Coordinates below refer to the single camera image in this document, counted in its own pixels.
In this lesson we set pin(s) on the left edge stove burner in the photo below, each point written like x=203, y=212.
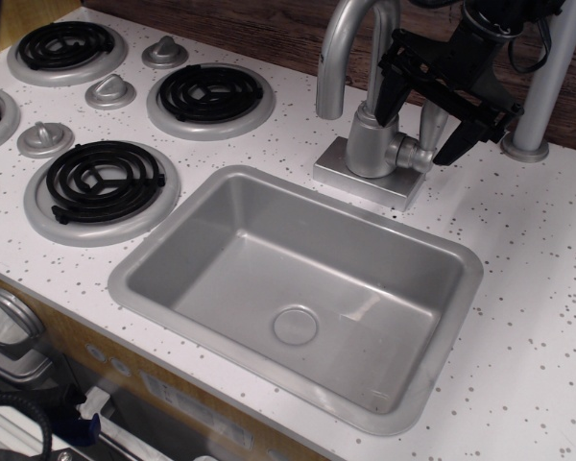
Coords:
x=9, y=117

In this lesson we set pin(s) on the silver toy faucet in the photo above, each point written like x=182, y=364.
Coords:
x=364, y=163

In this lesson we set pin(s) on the grey toy sink basin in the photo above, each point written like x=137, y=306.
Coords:
x=352, y=312

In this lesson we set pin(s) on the grey stove knob middle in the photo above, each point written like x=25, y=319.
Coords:
x=113, y=92

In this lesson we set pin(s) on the front right stove burner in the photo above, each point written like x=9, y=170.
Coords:
x=101, y=193

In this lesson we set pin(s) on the grey stove knob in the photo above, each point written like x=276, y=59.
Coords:
x=164, y=54
x=113, y=92
x=45, y=140

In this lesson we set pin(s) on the grey support pole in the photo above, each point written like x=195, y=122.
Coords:
x=526, y=143

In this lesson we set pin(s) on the silver faucet lever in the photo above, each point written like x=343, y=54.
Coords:
x=417, y=154

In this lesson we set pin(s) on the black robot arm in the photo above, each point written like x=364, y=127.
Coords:
x=503, y=21

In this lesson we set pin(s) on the back left stove burner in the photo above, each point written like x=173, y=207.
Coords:
x=66, y=53

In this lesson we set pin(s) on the grey stove knob lower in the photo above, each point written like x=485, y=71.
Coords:
x=45, y=140

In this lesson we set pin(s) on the grey stove knob top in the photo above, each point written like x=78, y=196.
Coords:
x=164, y=54

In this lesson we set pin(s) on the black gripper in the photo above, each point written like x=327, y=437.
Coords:
x=457, y=75

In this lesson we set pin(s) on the back right stove burner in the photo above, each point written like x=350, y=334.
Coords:
x=210, y=102

